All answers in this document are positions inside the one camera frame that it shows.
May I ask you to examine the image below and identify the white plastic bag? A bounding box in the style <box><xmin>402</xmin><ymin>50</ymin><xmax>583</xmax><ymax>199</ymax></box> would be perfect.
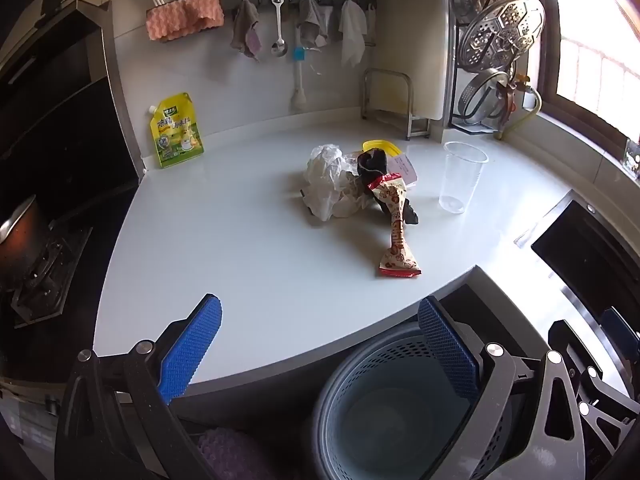
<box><xmin>302</xmin><ymin>144</ymin><xmax>358</xmax><ymax>221</ymax></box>

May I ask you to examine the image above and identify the metal ladle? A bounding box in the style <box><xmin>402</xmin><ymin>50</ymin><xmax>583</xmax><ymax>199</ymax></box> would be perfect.
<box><xmin>270</xmin><ymin>0</ymin><xmax>289</xmax><ymax>57</ymax></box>

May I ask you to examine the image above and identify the clear plastic cup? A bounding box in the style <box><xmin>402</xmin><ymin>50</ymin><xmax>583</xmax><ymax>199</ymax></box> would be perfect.
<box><xmin>438</xmin><ymin>141</ymin><xmax>489</xmax><ymax>215</ymax></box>

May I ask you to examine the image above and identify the gas stove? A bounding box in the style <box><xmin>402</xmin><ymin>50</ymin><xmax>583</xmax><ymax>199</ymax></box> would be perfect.
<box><xmin>10</xmin><ymin>225</ymin><xmax>96</xmax><ymax>328</ymax></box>

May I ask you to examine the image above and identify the dark wok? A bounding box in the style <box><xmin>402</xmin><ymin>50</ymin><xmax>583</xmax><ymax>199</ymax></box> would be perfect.
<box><xmin>0</xmin><ymin>195</ymin><xmax>38</xmax><ymax>246</ymax></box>

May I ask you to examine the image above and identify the pink sponge cloth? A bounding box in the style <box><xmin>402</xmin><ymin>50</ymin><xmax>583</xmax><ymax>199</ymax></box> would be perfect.
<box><xmin>146</xmin><ymin>0</ymin><xmax>225</xmax><ymax>42</ymax></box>

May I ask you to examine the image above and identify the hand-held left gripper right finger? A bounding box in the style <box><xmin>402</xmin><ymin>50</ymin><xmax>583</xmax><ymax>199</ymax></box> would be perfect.
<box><xmin>417</xmin><ymin>296</ymin><xmax>586</xmax><ymax>480</ymax></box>

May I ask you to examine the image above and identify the small printed card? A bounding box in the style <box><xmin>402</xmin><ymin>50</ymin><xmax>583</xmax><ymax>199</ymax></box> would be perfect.
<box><xmin>622</xmin><ymin>140</ymin><xmax>640</xmax><ymax>178</ymax></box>

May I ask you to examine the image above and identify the perforated metal steamer plate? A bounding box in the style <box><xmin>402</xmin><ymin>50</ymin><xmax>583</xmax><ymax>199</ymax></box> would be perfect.
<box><xmin>457</xmin><ymin>0</ymin><xmax>546</xmax><ymax>71</ymax></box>

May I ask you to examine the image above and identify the clear blister pack with card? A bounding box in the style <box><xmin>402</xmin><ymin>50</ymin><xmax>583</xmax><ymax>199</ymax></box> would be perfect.
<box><xmin>392</xmin><ymin>155</ymin><xmax>420</xmax><ymax>188</ymax></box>

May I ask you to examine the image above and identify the white rag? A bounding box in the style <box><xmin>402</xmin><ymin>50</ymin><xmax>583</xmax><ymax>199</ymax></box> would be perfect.
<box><xmin>339</xmin><ymin>0</ymin><xmax>368</xmax><ymax>68</ymax></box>

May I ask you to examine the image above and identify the steel sink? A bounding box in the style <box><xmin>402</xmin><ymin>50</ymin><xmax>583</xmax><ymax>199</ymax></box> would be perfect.
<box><xmin>515</xmin><ymin>190</ymin><xmax>640</xmax><ymax>331</ymax></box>

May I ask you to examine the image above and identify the purple floor mat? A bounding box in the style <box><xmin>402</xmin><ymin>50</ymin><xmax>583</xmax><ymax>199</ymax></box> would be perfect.
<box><xmin>197</xmin><ymin>427</ymin><xmax>276</xmax><ymax>480</ymax></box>

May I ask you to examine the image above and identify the grey perforated waste bin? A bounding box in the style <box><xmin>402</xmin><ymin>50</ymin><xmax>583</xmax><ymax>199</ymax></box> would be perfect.
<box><xmin>311</xmin><ymin>321</ymin><xmax>551</xmax><ymax>480</ymax></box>

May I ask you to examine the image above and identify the grey purple rag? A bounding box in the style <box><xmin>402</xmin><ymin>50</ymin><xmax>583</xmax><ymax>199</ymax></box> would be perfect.
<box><xmin>230</xmin><ymin>0</ymin><xmax>262</xmax><ymax>63</ymax></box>

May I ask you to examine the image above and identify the black wire lid rack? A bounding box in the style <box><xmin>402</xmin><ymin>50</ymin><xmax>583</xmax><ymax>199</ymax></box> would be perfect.
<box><xmin>447</xmin><ymin>0</ymin><xmax>516</xmax><ymax>133</ymax></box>

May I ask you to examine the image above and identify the blue white bottle brush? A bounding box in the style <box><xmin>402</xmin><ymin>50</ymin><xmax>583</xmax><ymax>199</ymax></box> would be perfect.
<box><xmin>291</xmin><ymin>46</ymin><xmax>308</xmax><ymax>111</ymax></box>

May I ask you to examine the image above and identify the yellow gas hose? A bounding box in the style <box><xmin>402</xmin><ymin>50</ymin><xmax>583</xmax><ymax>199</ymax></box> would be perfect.
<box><xmin>495</xmin><ymin>87</ymin><xmax>543</xmax><ymax>141</ymax></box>

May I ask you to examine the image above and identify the green yellow spout pouch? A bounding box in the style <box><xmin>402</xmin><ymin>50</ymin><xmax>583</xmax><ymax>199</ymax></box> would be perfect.
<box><xmin>148</xmin><ymin>92</ymin><xmax>205</xmax><ymax>169</ymax></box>

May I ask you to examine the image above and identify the yellow plastic dish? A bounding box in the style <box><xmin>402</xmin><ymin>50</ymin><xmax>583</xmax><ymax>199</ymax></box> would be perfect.
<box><xmin>362</xmin><ymin>140</ymin><xmax>402</xmax><ymax>158</ymax></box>

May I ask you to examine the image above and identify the metal board stand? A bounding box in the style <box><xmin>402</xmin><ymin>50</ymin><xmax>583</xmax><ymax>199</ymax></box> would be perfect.
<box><xmin>361</xmin><ymin>69</ymin><xmax>431</xmax><ymax>141</ymax></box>

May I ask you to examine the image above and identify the red beige snack wrapper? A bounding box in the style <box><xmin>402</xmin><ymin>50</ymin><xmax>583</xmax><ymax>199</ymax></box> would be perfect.
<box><xmin>368</xmin><ymin>172</ymin><xmax>422</xmax><ymax>278</ymax></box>

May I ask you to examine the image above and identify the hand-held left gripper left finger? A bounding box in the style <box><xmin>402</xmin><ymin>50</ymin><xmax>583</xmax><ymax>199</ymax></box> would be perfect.
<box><xmin>54</xmin><ymin>292</ymin><xmax>223</xmax><ymax>480</ymax></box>

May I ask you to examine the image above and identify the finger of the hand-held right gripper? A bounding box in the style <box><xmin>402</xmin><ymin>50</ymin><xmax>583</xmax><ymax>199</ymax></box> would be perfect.
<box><xmin>548</xmin><ymin>319</ymin><xmax>631</xmax><ymax>456</ymax></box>
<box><xmin>600</xmin><ymin>306</ymin><xmax>640</xmax><ymax>376</ymax></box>

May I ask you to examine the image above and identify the white paper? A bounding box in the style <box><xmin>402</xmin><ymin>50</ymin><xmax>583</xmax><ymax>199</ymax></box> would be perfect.
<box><xmin>332</xmin><ymin>170</ymin><xmax>373</xmax><ymax>218</ymax></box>

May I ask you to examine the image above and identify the window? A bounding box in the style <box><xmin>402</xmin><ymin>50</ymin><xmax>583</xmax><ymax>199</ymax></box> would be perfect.
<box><xmin>532</xmin><ymin>0</ymin><xmax>640</xmax><ymax>161</ymax></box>

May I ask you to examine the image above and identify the white cutting board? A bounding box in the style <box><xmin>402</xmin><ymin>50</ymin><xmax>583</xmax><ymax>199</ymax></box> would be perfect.
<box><xmin>385</xmin><ymin>0</ymin><xmax>456</xmax><ymax>121</ymax></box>

